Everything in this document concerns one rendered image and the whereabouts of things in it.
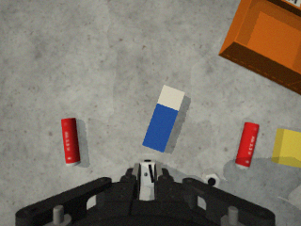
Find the red battery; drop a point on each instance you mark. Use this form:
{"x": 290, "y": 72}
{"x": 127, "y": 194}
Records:
{"x": 247, "y": 145}
{"x": 70, "y": 140}

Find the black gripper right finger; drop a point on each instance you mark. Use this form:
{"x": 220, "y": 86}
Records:
{"x": 222, "y": 207}

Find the orange rack of three bins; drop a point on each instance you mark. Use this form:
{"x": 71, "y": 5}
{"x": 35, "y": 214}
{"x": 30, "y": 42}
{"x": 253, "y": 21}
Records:
{"x": 272, "y": 32}

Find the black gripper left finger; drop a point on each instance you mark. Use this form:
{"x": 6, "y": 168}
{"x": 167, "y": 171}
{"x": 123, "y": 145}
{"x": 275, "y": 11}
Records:
{"x": 66, "y": 208}

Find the blue and white eraser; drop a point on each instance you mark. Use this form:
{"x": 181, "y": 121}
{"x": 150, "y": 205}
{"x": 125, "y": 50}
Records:
{"x": 163, "y": 118}

